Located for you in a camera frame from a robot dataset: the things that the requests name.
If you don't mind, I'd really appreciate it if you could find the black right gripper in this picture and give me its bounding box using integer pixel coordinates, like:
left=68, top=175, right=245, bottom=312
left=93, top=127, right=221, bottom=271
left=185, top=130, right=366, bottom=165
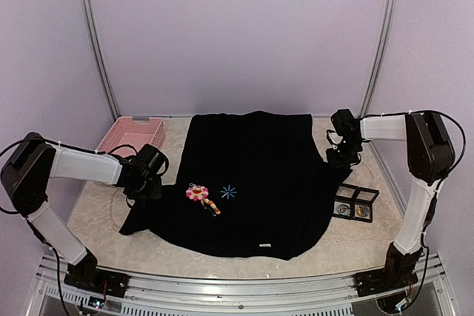
left=326, top=138, right=362, bottom=169

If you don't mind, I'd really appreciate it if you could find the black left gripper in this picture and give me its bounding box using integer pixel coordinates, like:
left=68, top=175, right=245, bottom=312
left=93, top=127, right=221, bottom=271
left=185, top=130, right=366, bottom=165
left=127, top=176, right=162, bottom=201

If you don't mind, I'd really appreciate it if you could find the black t-shirt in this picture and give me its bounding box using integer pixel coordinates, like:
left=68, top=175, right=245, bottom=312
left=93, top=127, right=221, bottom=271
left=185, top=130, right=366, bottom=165
left=120, top=111, right=350, bottom=260

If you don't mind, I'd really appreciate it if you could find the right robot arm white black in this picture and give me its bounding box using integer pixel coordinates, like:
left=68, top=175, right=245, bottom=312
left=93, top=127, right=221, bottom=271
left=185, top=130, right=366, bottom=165
left=326, top=109, right=455, bottom=296

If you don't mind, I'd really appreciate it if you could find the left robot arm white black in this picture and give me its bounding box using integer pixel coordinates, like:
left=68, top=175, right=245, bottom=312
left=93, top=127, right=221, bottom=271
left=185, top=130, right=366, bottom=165
left=1, top=132, right=169, bottom=293

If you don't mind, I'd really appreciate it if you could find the black display box left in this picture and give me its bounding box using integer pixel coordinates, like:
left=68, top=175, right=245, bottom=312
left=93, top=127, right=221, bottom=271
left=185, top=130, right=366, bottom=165
left=333, top=184, right=360, bottom=220

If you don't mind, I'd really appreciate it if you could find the black display box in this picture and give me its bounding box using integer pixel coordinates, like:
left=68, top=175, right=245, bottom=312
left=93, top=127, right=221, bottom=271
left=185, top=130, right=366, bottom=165
left=333, top=184, right=360, bottom=220
left=352, top=187, right=380, bottom=223

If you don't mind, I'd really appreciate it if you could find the black display box right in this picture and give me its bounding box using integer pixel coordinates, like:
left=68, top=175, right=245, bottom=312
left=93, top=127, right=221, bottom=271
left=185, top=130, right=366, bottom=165
left=352, top=187, right=380, bottom=223

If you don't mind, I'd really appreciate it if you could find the pink plastic basket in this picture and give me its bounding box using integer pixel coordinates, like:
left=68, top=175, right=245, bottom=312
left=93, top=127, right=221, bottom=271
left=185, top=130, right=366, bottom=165
left=97, top=116, right=166, bottom=159

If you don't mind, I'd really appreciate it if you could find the front aluminium rail base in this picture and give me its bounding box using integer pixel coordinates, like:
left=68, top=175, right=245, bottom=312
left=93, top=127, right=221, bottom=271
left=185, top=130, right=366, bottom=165
left=24, top=247, right=458, bottom=315

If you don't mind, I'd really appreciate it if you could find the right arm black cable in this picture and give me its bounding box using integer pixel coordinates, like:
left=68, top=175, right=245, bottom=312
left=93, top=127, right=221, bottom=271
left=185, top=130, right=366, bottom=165
left=433, top=110, right=467, bottom=180

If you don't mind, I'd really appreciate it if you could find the right aluminium frame post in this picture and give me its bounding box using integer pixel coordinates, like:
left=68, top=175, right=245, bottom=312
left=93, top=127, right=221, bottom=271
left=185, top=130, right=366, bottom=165
left=358, top=0, right=397, bottom=117

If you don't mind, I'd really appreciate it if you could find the aluminium frame post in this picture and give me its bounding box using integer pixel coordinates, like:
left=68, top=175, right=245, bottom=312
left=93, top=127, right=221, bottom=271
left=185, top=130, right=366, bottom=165
left=358, top=0, right=397, bottom=117
left=80, top=0, right=120, bottom=121

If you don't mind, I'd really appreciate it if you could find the left aluminium frame post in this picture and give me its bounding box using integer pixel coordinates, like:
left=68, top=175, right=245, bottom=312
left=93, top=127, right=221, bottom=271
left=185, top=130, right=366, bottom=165
left=80, top=0, right=120, bottom=121

